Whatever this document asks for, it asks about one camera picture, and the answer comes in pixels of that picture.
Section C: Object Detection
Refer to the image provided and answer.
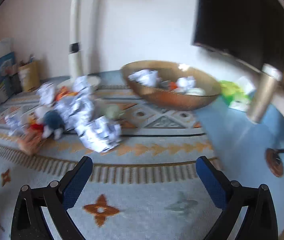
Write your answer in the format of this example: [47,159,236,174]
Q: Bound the white desk lamp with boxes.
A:
[60,0,102,90]

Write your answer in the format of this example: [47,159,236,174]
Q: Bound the black mesh pen holder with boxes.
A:
[9,73,22,94]

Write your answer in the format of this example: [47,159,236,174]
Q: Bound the orange snack wrapper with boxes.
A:
[55,86,78,101]

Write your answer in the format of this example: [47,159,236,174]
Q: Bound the black monitor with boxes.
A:
[194,0,284,87]

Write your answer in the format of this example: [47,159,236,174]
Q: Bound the brown wooden bowl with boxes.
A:
[121,60,221,111]

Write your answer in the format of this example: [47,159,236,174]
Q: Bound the silver monitor stand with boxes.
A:
[246,64,284,123]

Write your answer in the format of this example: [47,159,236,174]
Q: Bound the green white tissue pack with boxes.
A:
[219,76,256,112]

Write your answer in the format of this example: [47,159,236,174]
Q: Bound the patterned blue woven mat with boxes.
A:
[0,85,220,239]

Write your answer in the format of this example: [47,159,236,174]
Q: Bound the yellow paper pen holder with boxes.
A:
[19,61,40,92]

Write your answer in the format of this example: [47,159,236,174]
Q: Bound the paper ball front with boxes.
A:
[37,82,57,107]

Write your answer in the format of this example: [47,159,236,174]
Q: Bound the white red duck plush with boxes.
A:
[17,106,65,155]

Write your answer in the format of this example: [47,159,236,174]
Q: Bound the paper ball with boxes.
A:
[4,113,28,137]
[37,82,57,107]
[75,116,121,153]
[54,76,95,131]

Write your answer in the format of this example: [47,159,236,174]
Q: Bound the blue cover book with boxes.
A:
[0,52,17,102]

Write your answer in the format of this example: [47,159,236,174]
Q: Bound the brown round coaster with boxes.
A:
[265,148,284,178]

